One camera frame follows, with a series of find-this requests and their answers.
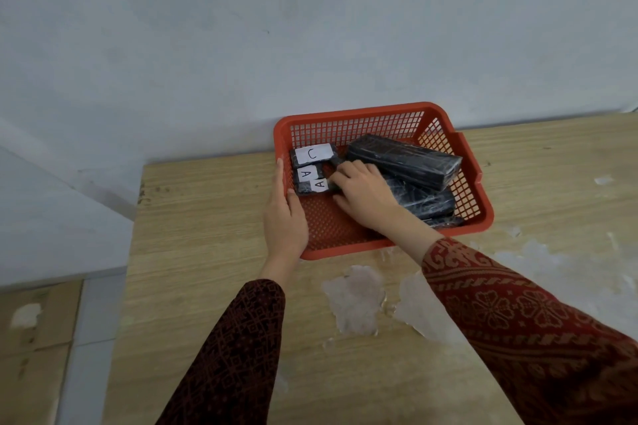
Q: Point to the person's right hand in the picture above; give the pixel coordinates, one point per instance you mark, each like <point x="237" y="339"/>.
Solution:
<point x="369" y="200"/>

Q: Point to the person's left hand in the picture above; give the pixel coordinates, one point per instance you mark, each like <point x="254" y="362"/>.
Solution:
<point x="285" y="230"/>

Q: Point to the brown cardboard box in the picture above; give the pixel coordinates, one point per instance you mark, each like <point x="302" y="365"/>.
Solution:
<point x="45" y="315"/>
<point x="30" y="385"/>

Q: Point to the black wrapped packet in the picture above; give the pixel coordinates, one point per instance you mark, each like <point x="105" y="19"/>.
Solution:
<point x="446" y="222"/>
<point x="423" y="200"/>
<point x="403" y="160"/>

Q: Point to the person's right little finger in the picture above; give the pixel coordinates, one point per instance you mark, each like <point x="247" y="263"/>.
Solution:
<point x="375" y="172"/>

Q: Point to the black packet with white label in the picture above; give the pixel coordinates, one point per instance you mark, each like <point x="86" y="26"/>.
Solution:
<point x="318" y="186"/>
<point x="313" y="154"/>
<point x="307" y="173"/>

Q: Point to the person's left forearm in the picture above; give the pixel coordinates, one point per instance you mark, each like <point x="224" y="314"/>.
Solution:
<point x="234" y="355"/>

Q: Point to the person's right thumb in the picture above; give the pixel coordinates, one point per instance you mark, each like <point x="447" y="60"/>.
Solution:
<point x="343" y="202"/>

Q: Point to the person's right forearm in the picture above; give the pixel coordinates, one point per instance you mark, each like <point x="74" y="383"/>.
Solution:
<point x="518" y="330"/>

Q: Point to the person's left thumb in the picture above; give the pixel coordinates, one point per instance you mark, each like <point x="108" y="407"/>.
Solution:
<point x="293" y="200"/>

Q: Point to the person's right middle finger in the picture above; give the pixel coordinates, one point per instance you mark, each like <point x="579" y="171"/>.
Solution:
<point x="350" y="168"/>

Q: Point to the red plastic mesh basket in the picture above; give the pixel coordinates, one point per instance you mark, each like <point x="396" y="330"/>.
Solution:
<point x="349" y="235"/>

